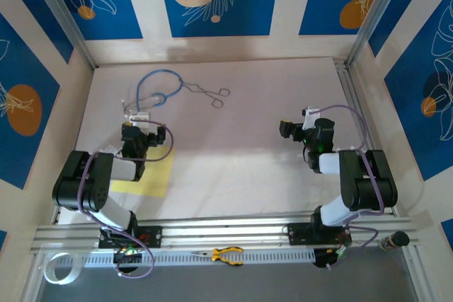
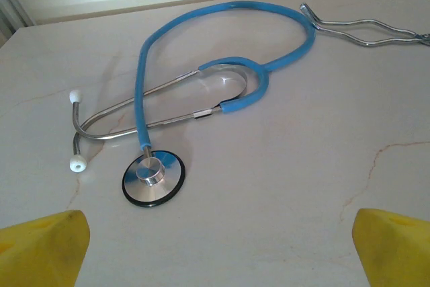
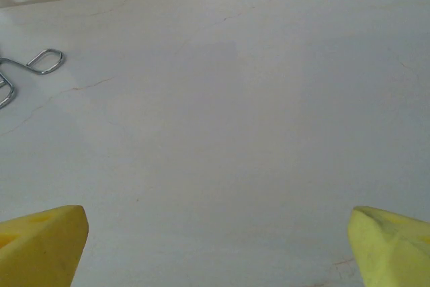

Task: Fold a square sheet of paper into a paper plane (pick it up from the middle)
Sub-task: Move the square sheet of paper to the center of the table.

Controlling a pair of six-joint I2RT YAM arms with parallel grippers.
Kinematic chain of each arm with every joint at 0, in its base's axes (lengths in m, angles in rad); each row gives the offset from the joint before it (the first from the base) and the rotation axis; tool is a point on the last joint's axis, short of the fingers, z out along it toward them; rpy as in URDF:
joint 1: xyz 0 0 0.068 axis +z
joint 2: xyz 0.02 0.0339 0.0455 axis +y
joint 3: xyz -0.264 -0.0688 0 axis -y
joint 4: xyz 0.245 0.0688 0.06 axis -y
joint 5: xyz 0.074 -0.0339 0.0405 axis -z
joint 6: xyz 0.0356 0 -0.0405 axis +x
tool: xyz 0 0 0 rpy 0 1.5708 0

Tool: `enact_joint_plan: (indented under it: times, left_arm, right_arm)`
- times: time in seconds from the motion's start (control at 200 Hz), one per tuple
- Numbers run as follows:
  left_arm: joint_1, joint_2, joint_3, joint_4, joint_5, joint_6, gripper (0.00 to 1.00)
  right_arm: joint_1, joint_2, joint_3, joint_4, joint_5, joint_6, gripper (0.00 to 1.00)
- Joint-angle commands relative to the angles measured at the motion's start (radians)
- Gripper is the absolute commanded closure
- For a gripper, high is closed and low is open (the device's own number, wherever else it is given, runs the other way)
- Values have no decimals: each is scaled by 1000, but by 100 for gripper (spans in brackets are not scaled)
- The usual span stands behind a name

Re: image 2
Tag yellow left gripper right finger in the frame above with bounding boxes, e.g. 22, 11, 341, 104
351, 208, 430, 287

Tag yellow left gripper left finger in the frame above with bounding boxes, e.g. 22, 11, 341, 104
0, 209, 91, 287

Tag blue stethoscope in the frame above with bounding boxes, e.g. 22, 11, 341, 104
69, 0, 317, 208

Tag metal tongs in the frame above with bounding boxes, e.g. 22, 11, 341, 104
299, 2, 430, 48

